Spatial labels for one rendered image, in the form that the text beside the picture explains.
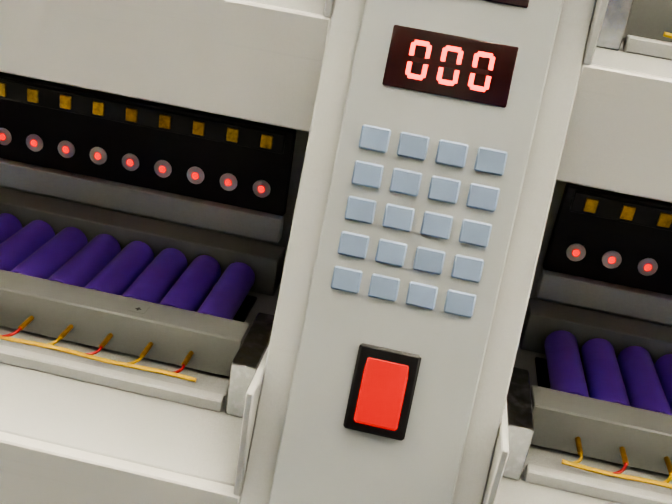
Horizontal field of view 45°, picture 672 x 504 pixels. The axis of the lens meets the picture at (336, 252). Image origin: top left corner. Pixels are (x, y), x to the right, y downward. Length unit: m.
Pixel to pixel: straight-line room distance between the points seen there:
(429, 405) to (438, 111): 0.11
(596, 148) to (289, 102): 0.12
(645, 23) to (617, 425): 0.18
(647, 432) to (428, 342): 0.13
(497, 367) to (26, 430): 0.20
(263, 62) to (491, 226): 0.11
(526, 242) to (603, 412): 0.12
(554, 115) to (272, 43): 0.11
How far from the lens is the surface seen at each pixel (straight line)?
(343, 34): 0.31
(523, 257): 0.31
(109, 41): 0.34
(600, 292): 0.50
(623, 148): 0.33
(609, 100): 0.32
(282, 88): 0.32
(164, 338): 0.40
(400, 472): 0.33
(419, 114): 0.31
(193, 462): 0.36
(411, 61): 0.31
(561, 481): 0.39
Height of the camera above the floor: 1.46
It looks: 7 degrees down
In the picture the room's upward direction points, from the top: 11 degrees clockwise
